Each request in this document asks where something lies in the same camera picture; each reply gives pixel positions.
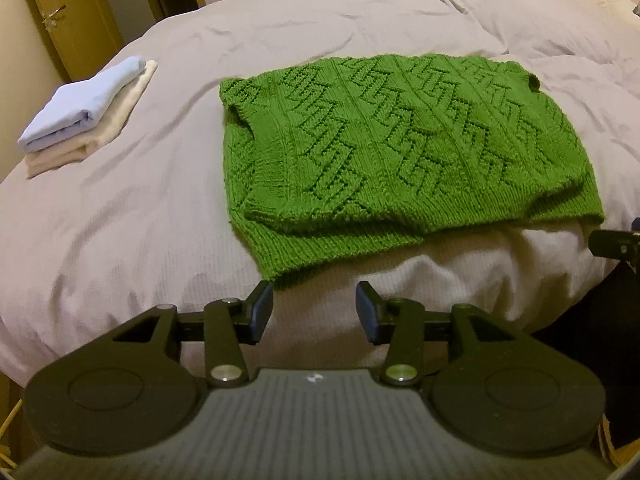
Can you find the black clothes pile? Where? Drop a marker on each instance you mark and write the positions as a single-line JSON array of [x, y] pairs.
[[615, 335]]

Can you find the pale grey duvet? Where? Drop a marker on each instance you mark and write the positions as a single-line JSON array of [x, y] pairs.
[[150, 240]]

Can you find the folded cream garment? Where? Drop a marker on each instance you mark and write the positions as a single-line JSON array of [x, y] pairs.
[[115, 127]]

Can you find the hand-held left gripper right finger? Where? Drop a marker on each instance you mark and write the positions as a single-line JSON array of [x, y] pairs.
[[367, 312]]

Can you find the wooden door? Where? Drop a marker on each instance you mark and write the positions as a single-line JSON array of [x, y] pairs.
[[75, 10]]

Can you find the green knitted sweater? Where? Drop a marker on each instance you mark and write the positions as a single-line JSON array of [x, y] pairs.
[[400, 160]]

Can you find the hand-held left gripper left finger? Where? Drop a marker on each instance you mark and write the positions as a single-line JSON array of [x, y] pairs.
[[261, 312]]

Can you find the folded light blue garment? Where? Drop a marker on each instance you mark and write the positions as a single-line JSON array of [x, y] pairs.
[[80, 102]]

